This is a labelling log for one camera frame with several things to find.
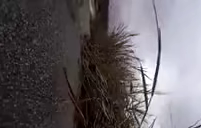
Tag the dry tall grass verge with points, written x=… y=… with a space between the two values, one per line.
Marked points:
x=104 y=80

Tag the grey asphalt road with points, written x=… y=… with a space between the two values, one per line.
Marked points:
x=24 y=66

